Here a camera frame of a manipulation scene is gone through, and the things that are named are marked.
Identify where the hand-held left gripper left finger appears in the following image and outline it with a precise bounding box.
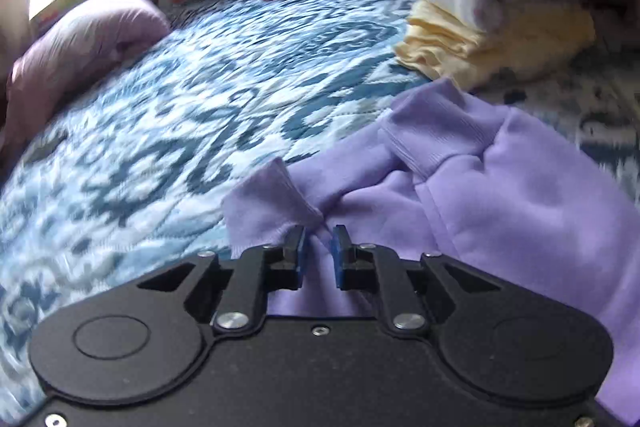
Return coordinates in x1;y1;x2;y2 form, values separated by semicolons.
136;224;308;337

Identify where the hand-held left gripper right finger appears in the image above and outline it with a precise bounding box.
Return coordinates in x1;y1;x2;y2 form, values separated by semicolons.
331;224;504;339

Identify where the purple sweatshirt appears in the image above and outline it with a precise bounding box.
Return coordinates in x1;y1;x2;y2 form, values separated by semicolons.
220;79;640;427

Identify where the blue patterned bedspread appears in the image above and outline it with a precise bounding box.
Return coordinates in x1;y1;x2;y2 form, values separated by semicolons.
0;0;640;427

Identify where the pale yellow folded cloth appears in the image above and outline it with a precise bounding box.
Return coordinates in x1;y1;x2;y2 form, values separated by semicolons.
393;0;599;90

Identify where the pink pillow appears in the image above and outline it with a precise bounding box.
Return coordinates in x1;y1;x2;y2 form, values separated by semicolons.
0;0;172;158

